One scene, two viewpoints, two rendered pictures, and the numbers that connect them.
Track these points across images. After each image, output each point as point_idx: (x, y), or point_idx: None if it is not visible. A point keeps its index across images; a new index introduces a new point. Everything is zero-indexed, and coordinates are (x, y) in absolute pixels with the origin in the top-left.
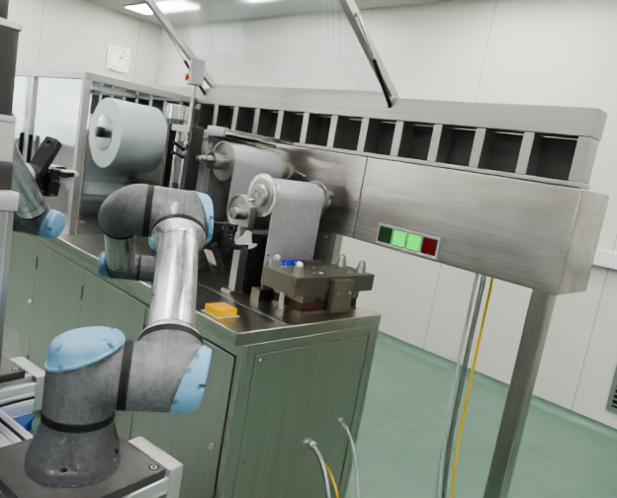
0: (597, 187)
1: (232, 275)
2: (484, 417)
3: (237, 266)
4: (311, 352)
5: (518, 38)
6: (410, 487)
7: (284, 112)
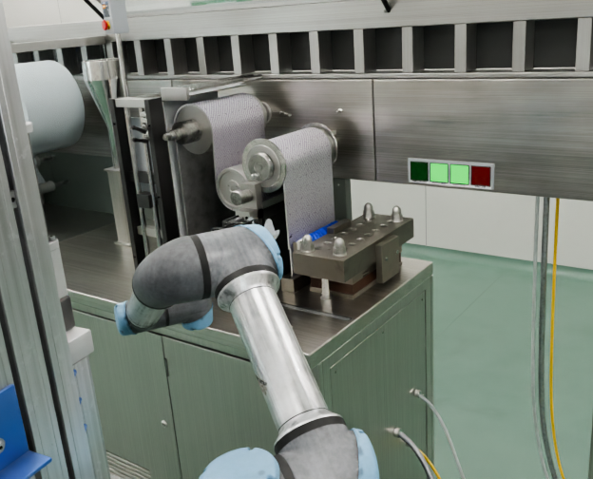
0: None
1: None
2: (524, 310)
3: None
4: (378, 336)
5: None
6: (483, 422)
7: (239, 36)
